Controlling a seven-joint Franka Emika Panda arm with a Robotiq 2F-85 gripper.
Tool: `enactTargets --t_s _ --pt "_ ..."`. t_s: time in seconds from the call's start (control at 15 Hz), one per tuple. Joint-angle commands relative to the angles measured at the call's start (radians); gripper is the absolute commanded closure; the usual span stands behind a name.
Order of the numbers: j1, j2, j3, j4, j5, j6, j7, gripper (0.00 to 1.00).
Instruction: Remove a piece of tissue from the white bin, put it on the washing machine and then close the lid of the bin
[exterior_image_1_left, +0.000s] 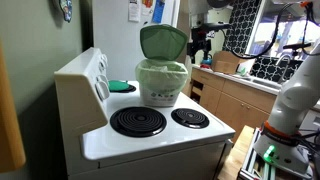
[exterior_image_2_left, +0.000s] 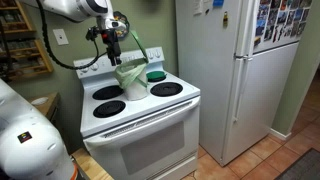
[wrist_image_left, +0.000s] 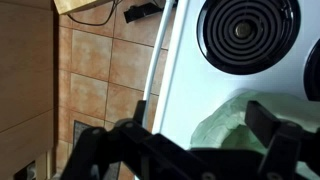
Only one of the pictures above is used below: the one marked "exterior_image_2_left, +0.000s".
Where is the green bin lid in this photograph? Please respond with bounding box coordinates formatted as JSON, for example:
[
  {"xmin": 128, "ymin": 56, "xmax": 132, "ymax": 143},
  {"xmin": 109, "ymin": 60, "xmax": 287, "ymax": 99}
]
[{"xmin": 129, "ymin": 29, "xmax": 150, "ymax": 65}]

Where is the white fridge door handle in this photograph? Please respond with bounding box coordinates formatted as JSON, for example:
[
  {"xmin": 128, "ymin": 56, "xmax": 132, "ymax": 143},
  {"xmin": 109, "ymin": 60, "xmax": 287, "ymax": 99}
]
[{"xmin": 232, "ymin": 55, "xmax": 254, "ymax": 124}]

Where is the wooden spice shelf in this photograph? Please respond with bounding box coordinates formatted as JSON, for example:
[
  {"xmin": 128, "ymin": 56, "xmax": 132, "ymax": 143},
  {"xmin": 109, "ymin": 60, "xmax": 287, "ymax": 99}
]
[{"xmin": 0, "ymin": 0, "xmax": 54, "ymax": 82}]

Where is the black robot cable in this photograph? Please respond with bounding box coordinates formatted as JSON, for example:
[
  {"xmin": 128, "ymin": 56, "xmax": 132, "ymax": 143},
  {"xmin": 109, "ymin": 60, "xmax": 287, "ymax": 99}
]
[{"xmin": 35, "ymin": 0, "xmax": 109, "ymax": 71}]

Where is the small wooden side table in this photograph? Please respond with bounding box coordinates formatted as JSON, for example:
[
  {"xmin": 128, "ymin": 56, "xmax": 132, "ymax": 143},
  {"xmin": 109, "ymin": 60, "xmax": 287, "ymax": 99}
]
[{"xmin": 28, "ymin": 92, "xmax": 62, "ymax": 122}]

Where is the colourful round wall plate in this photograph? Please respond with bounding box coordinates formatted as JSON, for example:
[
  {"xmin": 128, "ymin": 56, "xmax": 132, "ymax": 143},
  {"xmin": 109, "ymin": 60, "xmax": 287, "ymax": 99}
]
[{"xmin": 113, "ymin": 11, "xmax": 130, "ymax": 40}]

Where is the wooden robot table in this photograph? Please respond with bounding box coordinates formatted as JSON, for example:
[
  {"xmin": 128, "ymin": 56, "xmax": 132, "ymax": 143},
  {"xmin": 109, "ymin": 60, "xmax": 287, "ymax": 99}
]
[{"xmin": 71, "ymin": 148, "xmax": 114, "ymax": 180}]

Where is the white oven door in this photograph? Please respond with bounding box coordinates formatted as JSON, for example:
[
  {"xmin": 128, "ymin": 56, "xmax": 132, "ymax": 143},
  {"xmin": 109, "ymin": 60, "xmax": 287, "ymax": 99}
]
[{"xmin": 83, "ymin": 96, "xmax": 202, "ymax": 180}]

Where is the wall power outlet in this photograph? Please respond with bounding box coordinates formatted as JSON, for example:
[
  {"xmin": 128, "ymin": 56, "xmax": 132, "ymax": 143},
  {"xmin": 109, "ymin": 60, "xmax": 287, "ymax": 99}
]
[{"xmin": 52, "ymin": 28, "xmax": 70, "ymax": 46}]

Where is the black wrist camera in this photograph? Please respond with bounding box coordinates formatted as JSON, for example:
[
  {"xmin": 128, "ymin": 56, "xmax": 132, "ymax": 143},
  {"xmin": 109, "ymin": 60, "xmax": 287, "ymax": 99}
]
[{"xmin": 85, "ymin": 26, "xmax": 102, "ymax": 43}]

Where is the dark floor rug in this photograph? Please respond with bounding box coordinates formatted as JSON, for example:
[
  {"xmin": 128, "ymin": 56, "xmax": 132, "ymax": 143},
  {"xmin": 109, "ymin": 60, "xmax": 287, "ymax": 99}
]
[{"xmin": 274, "ymin": 148, "xmax": 320, "ymax": 180}]

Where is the white electric stove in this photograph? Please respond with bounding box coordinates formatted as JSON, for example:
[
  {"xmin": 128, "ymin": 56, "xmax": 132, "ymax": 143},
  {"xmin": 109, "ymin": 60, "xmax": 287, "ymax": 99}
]
[{"xmin": 73, "ymin": 46, "xmax": 202, "ymax": 180}]

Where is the green bin liner bag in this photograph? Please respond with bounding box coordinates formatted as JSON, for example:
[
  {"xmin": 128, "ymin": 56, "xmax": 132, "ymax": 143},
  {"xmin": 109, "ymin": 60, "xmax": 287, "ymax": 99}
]
[{"xmin": 114, "ymin": 58, "xmax": 149, "ymax": 90}]

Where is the photo magnet collage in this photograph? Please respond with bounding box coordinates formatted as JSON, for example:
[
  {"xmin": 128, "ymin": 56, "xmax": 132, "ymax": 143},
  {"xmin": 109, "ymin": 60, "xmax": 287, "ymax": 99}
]
[{"xmin": 253, "ymin": 0, "xmax": 314, "ymax": 48}]

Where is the small white plate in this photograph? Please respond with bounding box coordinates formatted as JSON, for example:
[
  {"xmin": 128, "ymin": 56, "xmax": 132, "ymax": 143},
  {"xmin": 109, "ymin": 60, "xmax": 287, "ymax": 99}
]
[{"xmin": 30, "ymin": 96, "xmax": 50, "ymax": 107}]

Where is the white baseboard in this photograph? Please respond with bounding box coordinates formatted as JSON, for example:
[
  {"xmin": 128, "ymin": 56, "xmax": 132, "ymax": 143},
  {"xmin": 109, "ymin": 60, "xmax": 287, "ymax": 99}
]
[{"xmin": 269, "ymin": 128, "xmax": 292, "ymax": 141}]

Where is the white refrigerator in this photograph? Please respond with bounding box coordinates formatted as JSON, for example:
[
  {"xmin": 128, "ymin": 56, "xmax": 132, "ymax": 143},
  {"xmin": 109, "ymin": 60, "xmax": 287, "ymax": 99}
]
[{"xmin": 174, "ymin": 0, "xmax": 314, "ymax": 167}]

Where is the white stove drawer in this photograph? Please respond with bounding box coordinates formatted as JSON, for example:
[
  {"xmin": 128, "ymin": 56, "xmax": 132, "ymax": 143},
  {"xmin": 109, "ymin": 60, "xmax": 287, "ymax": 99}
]
[{"xmin": 146, "ymin": 154, "xmax": 200, "ymax": 180}]

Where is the white freezer door handle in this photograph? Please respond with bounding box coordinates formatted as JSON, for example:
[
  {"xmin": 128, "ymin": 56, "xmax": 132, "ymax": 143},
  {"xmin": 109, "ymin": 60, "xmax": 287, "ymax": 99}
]
[{"xmin": 234, "ymin": 0, "xmax": 256, "ymax": 58}]

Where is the white compost bin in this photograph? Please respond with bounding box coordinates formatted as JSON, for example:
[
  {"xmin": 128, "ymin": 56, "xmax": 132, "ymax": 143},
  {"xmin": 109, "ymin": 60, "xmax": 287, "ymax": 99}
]
[{"xmin": 122, "ymin": 68, "xmax": 150, "ymax": 102}]

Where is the yellow dark fridge magnet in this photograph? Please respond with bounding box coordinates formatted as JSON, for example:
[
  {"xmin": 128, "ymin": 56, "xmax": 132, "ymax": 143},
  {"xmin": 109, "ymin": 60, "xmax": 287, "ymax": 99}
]
[{"xmin": 222, "ymin": 11, "xmax": 230, "ymax": 29}]

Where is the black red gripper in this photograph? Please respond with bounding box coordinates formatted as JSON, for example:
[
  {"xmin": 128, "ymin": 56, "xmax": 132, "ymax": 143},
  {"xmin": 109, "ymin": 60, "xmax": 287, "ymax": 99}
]
[{"xmin": 100, "ymin": 28, "xmax": 123, "ymax": 67}]

